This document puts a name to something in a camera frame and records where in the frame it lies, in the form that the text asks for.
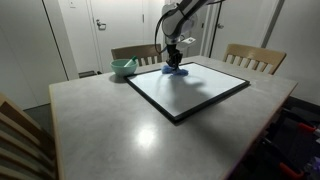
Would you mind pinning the blue towel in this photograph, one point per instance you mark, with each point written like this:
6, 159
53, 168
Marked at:
169, 70

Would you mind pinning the near wooden chair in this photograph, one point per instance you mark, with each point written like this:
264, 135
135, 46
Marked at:
27, 150

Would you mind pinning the red handled clamp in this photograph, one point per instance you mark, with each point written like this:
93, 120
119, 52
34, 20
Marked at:
308, 128
294, 175

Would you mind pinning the green marker in bowl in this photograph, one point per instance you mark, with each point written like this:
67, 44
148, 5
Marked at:
131, 61

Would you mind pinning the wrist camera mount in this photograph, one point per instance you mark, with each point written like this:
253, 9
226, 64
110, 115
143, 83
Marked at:
188, 41

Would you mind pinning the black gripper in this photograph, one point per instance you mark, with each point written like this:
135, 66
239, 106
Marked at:
175, 56

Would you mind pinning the dark wooden chair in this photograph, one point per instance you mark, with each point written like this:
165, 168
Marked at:
146, 54

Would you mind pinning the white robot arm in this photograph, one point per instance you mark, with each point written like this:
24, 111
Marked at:
177, 19

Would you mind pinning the mint green bowl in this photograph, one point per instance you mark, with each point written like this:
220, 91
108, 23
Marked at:
121, 69

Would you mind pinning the white door with handle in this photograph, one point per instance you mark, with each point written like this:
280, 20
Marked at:
118, 23

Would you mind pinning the light wooden chair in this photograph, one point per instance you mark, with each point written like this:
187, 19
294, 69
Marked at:
260, 57

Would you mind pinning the black framed whiteboard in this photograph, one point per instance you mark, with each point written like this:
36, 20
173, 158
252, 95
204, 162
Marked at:
178, 97

